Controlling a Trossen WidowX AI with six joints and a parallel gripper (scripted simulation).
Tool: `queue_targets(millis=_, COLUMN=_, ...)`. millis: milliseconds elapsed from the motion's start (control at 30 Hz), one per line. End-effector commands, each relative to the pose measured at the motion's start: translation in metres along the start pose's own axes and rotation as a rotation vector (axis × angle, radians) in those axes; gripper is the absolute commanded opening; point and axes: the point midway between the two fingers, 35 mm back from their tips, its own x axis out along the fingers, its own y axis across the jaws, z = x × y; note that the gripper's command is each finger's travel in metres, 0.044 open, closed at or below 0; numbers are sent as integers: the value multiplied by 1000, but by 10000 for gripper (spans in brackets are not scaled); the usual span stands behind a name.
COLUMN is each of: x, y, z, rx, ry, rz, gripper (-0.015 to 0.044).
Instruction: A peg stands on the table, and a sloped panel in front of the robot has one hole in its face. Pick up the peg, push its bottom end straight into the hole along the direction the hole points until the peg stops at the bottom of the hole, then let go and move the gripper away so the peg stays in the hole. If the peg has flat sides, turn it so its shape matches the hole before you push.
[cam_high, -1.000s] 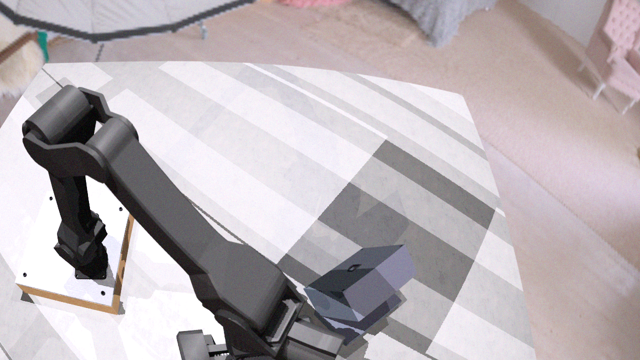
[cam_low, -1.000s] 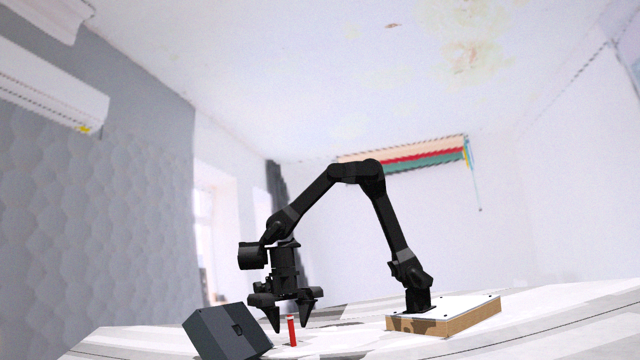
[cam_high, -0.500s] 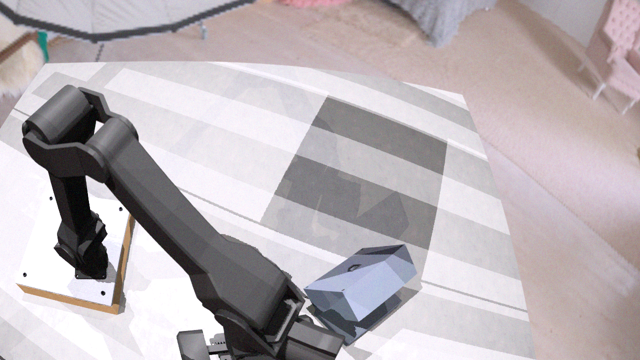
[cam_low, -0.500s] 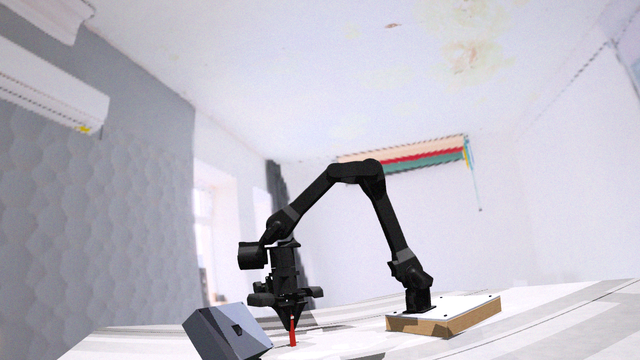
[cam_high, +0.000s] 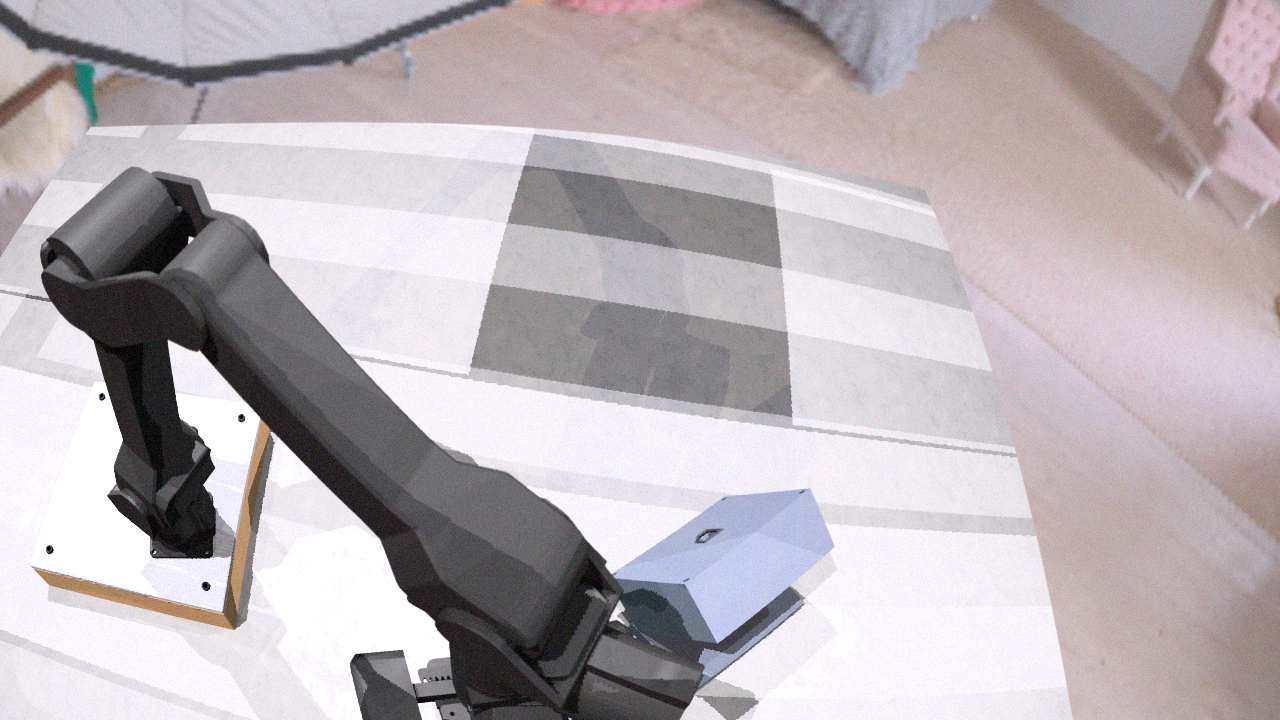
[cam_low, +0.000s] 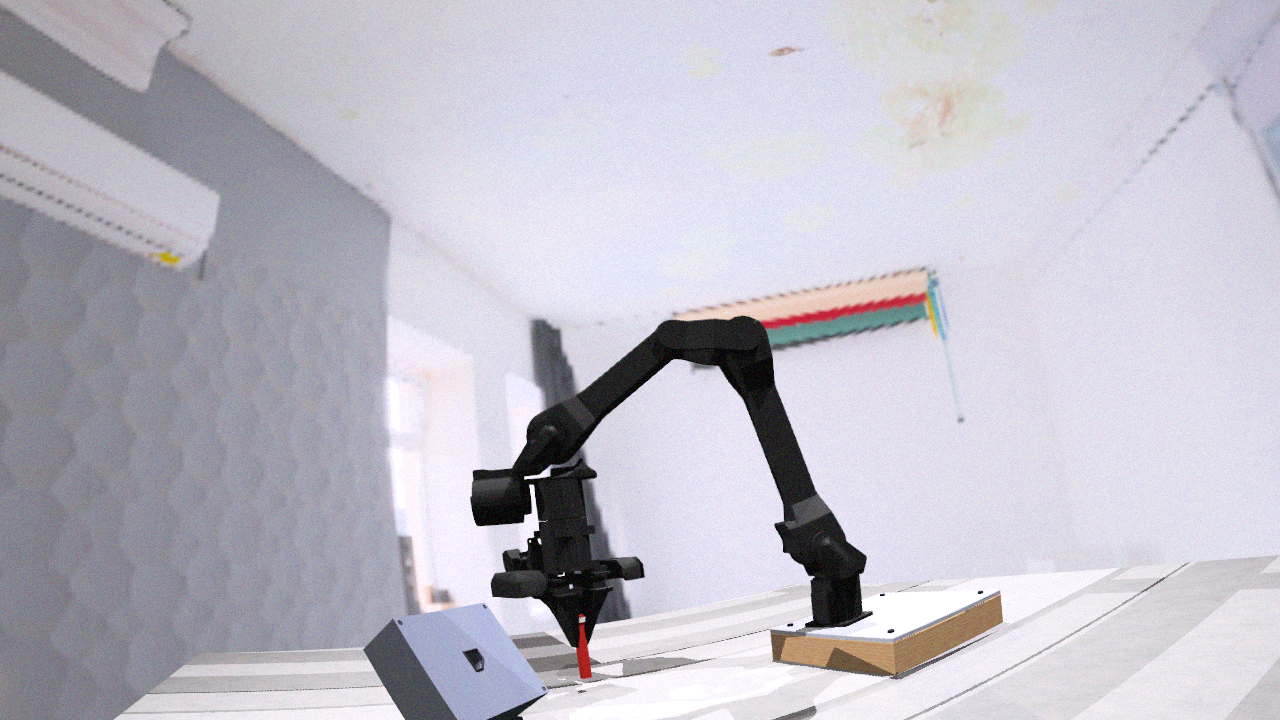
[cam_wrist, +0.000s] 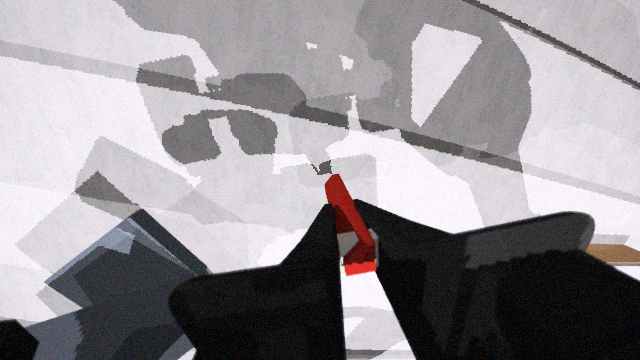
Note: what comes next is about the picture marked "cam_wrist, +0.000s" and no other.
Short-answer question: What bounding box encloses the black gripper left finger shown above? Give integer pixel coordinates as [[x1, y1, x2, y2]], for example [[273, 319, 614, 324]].
[[168, 203, 347, 360]]

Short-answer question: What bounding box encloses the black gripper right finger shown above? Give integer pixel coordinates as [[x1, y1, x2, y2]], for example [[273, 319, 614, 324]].
[[353, 199, 595, 360]]

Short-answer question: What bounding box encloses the dark red peg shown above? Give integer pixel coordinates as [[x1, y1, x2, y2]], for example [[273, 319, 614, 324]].
[[324, 174, 379, 277]]

